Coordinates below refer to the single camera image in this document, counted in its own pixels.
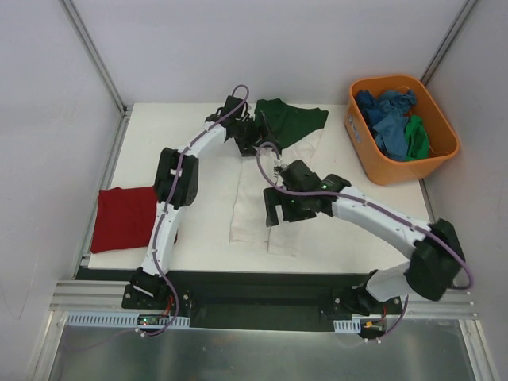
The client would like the folded red t shirt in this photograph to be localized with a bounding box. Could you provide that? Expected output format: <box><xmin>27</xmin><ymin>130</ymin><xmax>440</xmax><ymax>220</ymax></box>
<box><xmin>90</xmin><ymin>187</ymin><xmax>158</xmax><ymax>254</ymax></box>

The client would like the dark blue t shirt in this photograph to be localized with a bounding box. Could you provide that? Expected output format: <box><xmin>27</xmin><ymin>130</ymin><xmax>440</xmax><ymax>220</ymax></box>
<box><xmin>355</xmin><ymin>90</ymin><xmax>383</xmax><ymax>128</ymax></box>

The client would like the white and green t shirt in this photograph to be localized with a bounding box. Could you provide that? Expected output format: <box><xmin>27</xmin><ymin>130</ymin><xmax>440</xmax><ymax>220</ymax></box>
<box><xmin>228</xmin><ymin>98</ymin><xmax>330</xmax><ymax>258</ymax></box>

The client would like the right aluminium frame post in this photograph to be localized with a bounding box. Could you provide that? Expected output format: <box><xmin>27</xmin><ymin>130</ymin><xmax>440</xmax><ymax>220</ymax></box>
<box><xmin>420</xmin><ymin>0</ymin><xmax>481</xmax><ymax>86</ymax></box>

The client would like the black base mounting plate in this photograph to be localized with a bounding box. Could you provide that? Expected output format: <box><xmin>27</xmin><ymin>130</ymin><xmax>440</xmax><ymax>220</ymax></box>
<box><xmin>118</xmin><ymin>269</ymin><xmax>406</xmax><ymax>331</ymax></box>

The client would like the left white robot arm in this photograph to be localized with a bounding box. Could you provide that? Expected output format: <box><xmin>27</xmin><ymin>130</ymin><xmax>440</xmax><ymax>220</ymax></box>
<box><xmin>121</xmin><ymin>94</ymin><xmax>277</xmax><ymax>309</ymax></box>

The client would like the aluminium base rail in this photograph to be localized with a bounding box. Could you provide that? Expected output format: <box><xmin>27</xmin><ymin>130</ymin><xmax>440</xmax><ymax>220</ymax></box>
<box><xmin>50</xmin><ymin>279</ymin><xmax>479</xmax><ymax>320</ymax></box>

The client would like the aluminium frame post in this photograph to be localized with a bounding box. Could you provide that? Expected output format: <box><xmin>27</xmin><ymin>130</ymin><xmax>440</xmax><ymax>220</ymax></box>
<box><xmin>59</xmin><ymin>0</ymin><xmax>129</xmax><ymax>116</ymax></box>
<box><xmin>420</xmin><ymin>0</ymin><xmax>481</xmax><ymax>86</ymax></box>

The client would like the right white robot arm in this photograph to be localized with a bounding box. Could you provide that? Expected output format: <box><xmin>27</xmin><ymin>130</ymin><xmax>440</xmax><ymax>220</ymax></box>
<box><xmin>263</xmin><ymin>160</ymin><xmax>473</xmax><ymax>316</ymax></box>

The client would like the white cable duct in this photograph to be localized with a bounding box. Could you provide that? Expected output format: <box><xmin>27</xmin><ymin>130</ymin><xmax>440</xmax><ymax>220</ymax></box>
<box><xmin>333</xmin><ymin>319</ymin><xmax>362</xmax><ymax>334</ymax></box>
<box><xmin>67</xmin><ymin>312</ymin><xmax>191</xmax><ymax>330</ymax></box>

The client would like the left white cable duct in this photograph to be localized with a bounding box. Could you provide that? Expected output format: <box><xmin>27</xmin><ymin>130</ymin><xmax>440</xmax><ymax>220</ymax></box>
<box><xmin>67</xmin><ymin>312</ymin><xmax>191</xmax><ymax>330</ymax></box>

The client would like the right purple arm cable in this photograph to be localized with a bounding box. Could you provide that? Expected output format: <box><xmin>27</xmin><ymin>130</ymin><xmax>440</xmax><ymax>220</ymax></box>
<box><xmin>256</xmin><ymin>142</ymin><xmax>475</xmax><ymax>346</ymax></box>

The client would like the right white cable duct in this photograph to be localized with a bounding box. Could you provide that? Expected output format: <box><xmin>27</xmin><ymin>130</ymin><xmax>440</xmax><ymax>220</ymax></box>
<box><xmin>333</xmin><ymin>319</ymin><xmax>362</xmax><ymax>334</ymax></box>

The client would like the bright green t shirt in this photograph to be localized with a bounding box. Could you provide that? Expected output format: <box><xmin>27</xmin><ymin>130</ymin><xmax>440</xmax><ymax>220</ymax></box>
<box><xmin>405</xmin><ymin>115</ymin><xmax>429</xmax><ymax>161</ymax></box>

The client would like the light blue t shirt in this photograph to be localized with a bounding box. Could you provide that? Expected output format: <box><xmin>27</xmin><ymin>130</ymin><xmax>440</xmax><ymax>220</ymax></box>
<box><xmin>372</xmin><ymin>90</ymin><xmax>417</xmax><ymax>162</ymax></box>

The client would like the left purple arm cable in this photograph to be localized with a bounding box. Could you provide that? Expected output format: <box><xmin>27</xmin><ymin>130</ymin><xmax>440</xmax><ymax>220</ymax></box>
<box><xmin>152</xmin><ymin>84</ymin><xmax>250</xmax><ymax>318</ymax></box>

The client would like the left aluminium frame post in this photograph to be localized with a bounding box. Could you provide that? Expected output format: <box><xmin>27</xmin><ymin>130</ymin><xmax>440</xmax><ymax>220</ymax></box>
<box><xmin>59</xmin><ymin>0</ymin><xmax>129</xmax><ymax>116</ymax></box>

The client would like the orange plastic bin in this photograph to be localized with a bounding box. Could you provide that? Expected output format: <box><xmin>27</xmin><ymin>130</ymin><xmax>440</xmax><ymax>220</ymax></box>
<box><xmin>344</xmin><ymin>75</ymin><xmax>460</xmax><ymax>186</ymax></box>

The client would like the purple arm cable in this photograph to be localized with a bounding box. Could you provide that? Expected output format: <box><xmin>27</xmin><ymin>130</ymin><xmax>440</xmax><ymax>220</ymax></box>
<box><xmin>152</xmin><ymin>84</ymin><xmax>250</xmax><ymax>318</ymax></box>
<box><xmin>256</xmin><ymin>142</ymin><xmax>475</xmax><ymax>346</ymax></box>

